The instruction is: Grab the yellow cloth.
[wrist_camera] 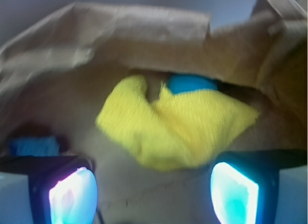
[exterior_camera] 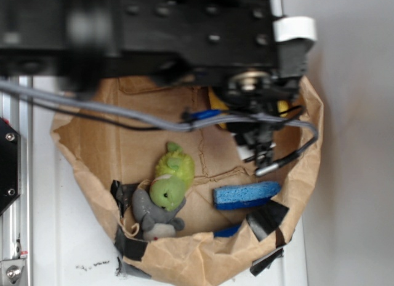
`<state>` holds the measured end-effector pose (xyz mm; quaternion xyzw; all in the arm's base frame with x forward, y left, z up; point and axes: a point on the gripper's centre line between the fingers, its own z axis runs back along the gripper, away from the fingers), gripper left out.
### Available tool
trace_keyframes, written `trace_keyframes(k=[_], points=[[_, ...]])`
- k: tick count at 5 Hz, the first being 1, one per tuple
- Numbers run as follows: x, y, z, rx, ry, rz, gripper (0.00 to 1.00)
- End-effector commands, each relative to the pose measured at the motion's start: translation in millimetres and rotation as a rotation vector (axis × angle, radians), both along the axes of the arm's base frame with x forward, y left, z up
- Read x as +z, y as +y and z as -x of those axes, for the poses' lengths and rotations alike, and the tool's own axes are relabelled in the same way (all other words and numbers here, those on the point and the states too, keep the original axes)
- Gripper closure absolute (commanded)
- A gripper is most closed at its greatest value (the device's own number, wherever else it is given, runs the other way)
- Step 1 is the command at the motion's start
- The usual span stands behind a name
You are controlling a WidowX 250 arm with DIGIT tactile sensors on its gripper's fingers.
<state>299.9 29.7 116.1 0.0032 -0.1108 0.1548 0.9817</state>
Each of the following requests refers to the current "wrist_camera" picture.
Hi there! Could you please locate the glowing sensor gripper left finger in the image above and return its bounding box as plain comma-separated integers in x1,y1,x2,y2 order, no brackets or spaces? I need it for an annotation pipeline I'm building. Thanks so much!
0,156,98,224

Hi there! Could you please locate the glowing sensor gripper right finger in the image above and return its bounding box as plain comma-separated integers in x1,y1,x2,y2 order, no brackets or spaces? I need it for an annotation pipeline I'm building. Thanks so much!
210,149,308,224

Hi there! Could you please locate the yellow microfiber cloth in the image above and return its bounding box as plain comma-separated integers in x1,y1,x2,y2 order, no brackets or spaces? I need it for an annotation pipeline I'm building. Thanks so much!
96,75,259,171

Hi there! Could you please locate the light blue sponge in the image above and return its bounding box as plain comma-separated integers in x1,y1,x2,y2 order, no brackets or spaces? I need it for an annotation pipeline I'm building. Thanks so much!
9,136,59,157

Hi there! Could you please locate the brown paper bag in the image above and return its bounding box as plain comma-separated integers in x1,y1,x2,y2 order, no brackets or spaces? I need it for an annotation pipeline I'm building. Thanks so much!
0,0,308,224

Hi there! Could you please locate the teal blue object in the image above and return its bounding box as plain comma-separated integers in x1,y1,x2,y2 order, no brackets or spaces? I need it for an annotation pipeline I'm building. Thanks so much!
167,74,218,94

